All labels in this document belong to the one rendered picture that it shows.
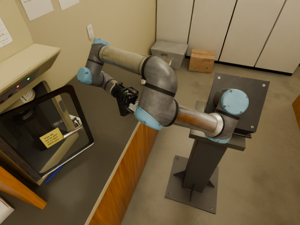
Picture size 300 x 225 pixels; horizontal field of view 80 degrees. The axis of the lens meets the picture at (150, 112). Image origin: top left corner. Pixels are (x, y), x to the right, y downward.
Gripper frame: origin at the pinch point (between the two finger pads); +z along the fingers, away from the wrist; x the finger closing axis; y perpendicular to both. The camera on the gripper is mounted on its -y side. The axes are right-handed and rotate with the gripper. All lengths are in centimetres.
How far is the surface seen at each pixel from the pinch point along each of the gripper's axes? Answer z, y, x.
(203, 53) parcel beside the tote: -89, -41, 253
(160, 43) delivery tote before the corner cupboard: -162, -48, 221
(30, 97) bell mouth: -31.7, 3.0, -35.0
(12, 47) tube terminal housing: -32, 23, -37
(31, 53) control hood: -28.0, 22.5, -32.4
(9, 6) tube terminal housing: -35, 35, -34
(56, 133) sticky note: -18.7, -8.9, -32.1
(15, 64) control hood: -25, 21, -39
